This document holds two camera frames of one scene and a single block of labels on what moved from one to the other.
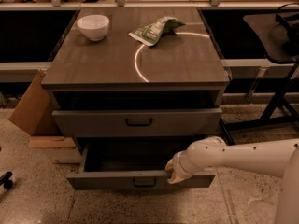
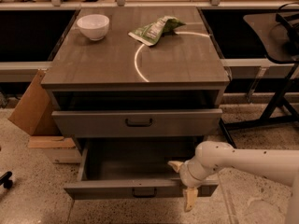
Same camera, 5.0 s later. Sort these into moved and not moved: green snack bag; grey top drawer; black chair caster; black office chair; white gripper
Moved: white gripper
Not moved: grey top drawer; black chair caster; green snack bag; black office chair
